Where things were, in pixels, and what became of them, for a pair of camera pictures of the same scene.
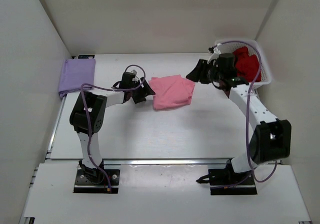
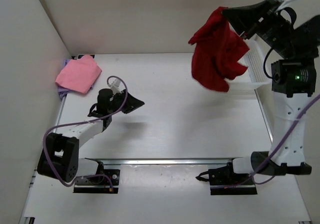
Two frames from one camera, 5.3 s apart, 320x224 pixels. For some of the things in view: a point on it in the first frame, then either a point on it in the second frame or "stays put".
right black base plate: (225, 182) stays put
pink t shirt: (171, 91) → (79, 74)
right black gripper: (199, 73) → (245, 18)
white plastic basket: (225, 46) stays put
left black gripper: (144, 91) → (132, 103)
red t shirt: (247, 65) → (217, 48)
